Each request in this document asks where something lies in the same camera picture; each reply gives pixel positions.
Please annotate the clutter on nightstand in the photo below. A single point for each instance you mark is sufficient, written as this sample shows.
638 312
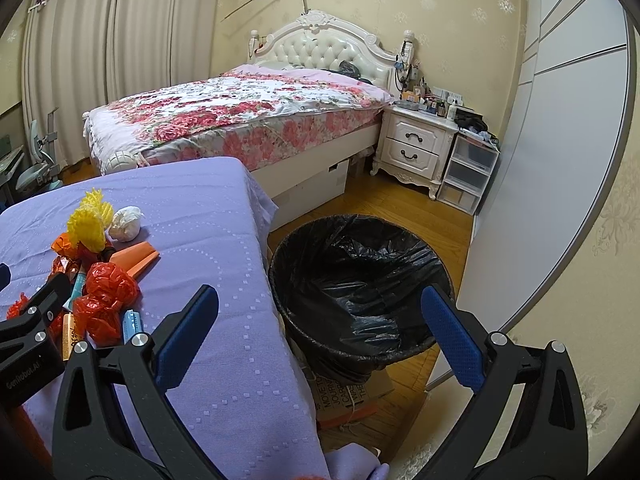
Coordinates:
413 91

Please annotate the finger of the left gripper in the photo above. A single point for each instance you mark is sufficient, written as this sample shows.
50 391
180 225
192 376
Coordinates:
47 294

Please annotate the teal toothpaste tube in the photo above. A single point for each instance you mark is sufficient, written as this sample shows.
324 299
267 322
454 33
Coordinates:
131 325

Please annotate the clear plastic drawer unit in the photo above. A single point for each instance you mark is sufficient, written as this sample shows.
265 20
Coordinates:
468 172

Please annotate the white sliding wardrobe door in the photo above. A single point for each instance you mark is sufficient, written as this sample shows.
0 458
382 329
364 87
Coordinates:
555 251

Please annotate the white two-drawer nightstand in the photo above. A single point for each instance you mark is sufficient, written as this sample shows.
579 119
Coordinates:
414 147

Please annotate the orange paper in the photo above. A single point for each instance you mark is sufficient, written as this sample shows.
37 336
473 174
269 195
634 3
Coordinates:
135 259

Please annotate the white under-bed storage box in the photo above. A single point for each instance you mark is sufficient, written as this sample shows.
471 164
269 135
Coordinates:
310 194

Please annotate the beige curtains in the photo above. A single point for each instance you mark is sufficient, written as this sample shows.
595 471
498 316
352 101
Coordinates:
80 54

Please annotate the white bed with floral cover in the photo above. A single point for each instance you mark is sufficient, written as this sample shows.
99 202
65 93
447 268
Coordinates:
310 95

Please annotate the yellow tube with black cap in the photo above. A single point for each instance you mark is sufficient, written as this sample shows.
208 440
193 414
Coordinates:
71 335

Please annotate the red plastic wrapper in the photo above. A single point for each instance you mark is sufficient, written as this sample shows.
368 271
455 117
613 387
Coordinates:
109 291

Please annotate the black lined trash bin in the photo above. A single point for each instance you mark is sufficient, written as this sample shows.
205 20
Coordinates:
349 288

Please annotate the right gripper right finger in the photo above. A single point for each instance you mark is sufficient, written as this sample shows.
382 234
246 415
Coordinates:
548 436

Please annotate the white paper ball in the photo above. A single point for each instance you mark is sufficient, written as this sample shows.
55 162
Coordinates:
126 224

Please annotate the black clothes pile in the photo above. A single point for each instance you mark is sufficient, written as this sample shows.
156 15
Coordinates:
467 119

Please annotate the purple tablecloth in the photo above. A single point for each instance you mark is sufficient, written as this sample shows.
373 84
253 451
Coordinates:
244 400

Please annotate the grey desk chair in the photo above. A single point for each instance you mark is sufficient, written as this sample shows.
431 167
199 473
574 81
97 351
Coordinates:
42 176

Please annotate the orange snack bag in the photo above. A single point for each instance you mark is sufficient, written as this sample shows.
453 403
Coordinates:
78 253

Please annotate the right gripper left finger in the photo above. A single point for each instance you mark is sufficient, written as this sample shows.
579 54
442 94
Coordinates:
91 438

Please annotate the yellow foam fruit net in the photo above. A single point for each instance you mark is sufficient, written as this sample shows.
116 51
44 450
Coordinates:
85 226

